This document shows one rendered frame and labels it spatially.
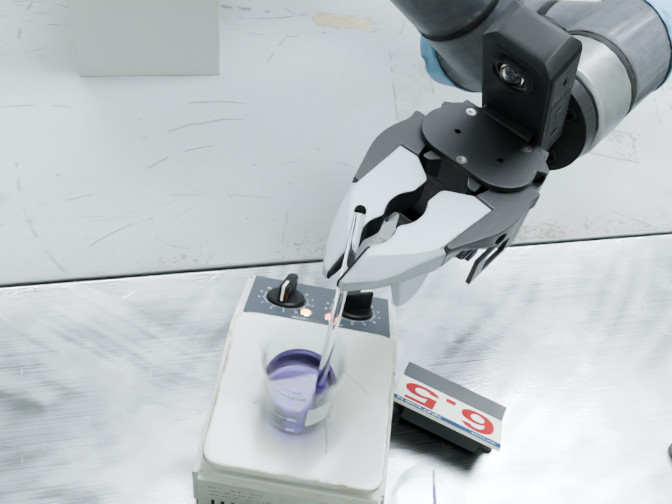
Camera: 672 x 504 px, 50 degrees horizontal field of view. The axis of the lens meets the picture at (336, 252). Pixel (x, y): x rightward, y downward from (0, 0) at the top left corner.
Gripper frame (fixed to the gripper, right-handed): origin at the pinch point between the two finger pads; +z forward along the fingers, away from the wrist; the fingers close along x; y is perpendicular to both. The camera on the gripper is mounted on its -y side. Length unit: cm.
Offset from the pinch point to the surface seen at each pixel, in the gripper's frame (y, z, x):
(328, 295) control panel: 22.4, -10.5, 7.7
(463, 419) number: 23.3, -10.2, -7.3
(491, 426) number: 24.2, -11.9, -9.2
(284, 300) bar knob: 20.0, -6.1, 8.9
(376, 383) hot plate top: 17.3, -4.5, -1.7
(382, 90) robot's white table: 26, -39, 25
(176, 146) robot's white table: 26.2, -14.6, 32.6
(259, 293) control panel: 21.4, -5.8, 11.4
